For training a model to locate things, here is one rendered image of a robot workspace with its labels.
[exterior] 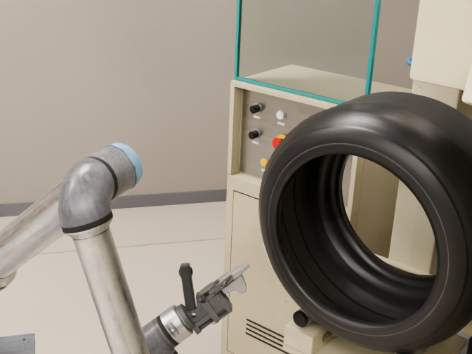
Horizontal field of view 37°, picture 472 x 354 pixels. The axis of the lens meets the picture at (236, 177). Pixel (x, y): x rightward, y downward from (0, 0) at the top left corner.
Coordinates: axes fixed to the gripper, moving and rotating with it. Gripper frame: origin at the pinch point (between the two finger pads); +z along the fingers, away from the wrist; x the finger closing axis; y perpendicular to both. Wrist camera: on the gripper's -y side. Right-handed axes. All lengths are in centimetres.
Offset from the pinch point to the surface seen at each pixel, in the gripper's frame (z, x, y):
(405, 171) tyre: 41, 33, -1
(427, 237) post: 44, -14, 25
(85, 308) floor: -89, -162, -4
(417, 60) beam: 48, 63, -20
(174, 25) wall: 30, -242, -104
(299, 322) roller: 3.0, -1.2, 20.5
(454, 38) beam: 53, 67, -20
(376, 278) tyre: 26.4, -12.1, 26.0
